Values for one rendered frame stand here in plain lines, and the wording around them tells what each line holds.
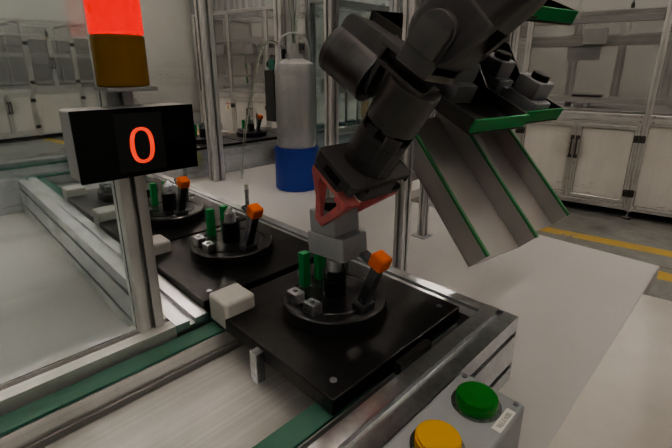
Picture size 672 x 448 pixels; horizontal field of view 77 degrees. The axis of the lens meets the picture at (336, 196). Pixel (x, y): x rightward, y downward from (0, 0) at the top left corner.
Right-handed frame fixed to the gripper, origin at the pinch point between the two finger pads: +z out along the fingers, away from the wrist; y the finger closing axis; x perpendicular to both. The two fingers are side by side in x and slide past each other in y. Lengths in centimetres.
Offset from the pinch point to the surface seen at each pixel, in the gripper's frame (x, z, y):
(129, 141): -13.6, -3.2, 20.1
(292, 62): -73, 27, -56
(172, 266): -14.8, 26.4, 10.1
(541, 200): 10.8, 1.1, -48.0
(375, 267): 8.8, -0.6, 1.0
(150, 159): -12.4, -1.4, 18.3
